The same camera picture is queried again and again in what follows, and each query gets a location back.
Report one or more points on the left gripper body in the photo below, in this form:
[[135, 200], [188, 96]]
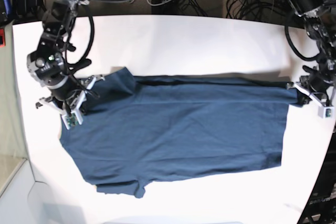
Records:
[[320, 27]]

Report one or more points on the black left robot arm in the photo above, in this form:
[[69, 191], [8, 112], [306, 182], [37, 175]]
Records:
[[299, 9]]

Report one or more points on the dark blue t-shirt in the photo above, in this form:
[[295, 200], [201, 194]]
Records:
[[168, 128]]

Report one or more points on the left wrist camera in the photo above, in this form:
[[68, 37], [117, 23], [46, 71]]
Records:
[[325, 111]]

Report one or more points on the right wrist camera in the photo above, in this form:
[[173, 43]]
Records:
[[75, 119]]

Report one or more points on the blue handled tool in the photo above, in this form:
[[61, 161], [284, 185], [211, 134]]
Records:
[[8, 7]]

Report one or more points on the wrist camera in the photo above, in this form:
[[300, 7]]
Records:
[[75, 119], [325, 111]]

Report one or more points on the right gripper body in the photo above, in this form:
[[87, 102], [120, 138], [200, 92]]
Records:
[[48, 64]]

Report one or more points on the red black device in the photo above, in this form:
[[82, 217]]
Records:
[[2, 38]]

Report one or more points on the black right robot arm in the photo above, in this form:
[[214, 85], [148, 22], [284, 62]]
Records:
[[48, 64]]

